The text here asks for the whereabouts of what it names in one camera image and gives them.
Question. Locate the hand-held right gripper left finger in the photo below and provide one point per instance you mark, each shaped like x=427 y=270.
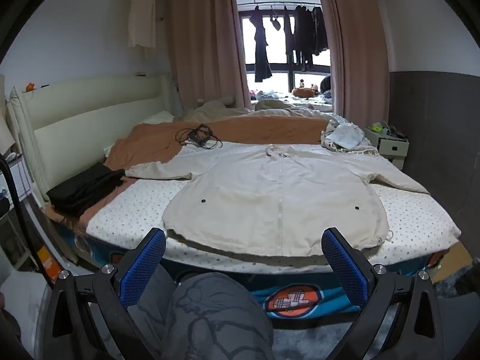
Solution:
x=144 y=270

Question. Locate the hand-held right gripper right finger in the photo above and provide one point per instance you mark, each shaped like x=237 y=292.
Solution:
x=343 y=270

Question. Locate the cream jacket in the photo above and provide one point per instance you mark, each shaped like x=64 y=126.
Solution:
x=262 y=195

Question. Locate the black folded clothes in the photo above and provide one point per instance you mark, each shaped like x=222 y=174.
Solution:
x=82 y=191

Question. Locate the row of dark hanging clothes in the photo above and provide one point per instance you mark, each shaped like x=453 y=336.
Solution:
x=262 y=45

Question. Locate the grey-blue rug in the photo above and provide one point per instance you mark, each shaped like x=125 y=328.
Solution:
x=307 y=339

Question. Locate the person's leg in grey pants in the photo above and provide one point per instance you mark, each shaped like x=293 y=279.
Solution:
x=210 y=318

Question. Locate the bed with dotted sheet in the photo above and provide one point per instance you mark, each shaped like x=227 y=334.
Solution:
x=412 y=213

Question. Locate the white nightstand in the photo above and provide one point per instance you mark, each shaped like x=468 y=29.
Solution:
x=392 y=148

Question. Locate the light blue fringed cloth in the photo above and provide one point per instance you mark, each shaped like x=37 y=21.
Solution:
x=347 y=137

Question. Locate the small green object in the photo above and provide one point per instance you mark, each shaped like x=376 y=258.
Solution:
x=376 y=127

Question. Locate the pale pillow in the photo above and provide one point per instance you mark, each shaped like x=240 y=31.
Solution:
x=159 y=117

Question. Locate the cream padded headboard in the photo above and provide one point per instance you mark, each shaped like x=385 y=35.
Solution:
x=93 y=112

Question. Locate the orange-brown blanket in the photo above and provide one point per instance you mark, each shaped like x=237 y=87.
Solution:
x=243 y=131

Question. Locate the orange plush toy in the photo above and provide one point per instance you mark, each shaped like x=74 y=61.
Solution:
x=303 y=92

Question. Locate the dark cloth bundle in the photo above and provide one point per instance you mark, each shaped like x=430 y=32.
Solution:
x=327 y=88

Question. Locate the small orange toy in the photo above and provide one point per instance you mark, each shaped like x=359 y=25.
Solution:
x=30 y=87

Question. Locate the cream hanging garment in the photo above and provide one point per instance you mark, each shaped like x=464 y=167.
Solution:
x=141 y=15

